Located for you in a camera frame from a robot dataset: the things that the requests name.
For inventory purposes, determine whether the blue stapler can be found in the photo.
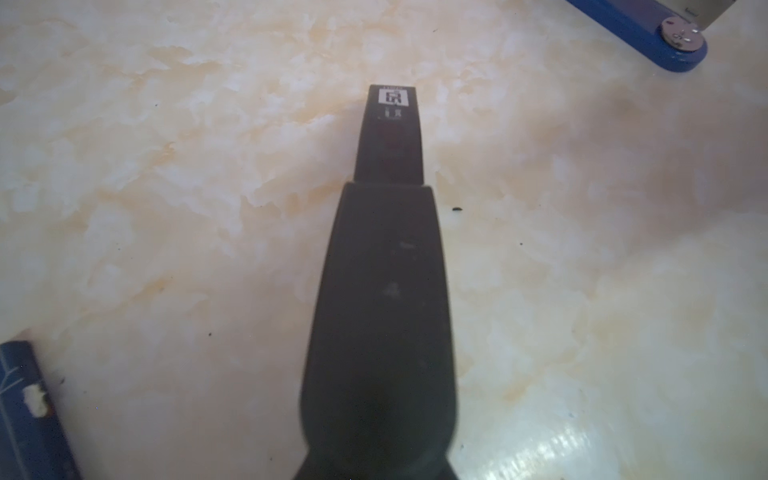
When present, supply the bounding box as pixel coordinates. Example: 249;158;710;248
569;0;735;73

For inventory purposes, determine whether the blue notebook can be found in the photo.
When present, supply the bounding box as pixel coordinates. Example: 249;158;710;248
1;340;82;479

